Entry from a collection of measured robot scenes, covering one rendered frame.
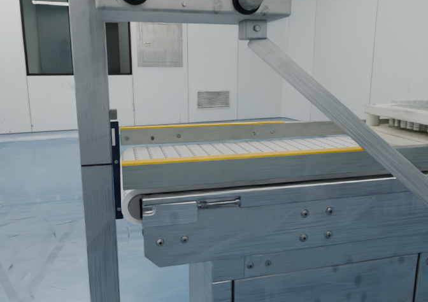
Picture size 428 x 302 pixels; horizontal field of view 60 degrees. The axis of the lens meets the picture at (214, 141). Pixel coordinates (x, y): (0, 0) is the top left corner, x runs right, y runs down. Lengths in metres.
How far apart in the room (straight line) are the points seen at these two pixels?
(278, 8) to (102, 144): 0.44
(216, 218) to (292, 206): 0.11
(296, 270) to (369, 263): 0.14
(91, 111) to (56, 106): 4.81
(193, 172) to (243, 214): 0.10
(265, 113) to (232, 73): 0.92
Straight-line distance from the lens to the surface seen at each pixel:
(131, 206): 0.49
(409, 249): 0.75
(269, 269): 0.62
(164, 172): 0.47
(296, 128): 0.82
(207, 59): 5.92
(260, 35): 0.49
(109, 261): 0.84
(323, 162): 0.54
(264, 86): 6.38
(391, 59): 4.88
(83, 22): 0.74
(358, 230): 0.62
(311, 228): 0.57
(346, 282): 0.72
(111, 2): 0.42
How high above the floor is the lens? 0.97
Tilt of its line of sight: 11 degrees down
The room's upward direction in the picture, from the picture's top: straight up
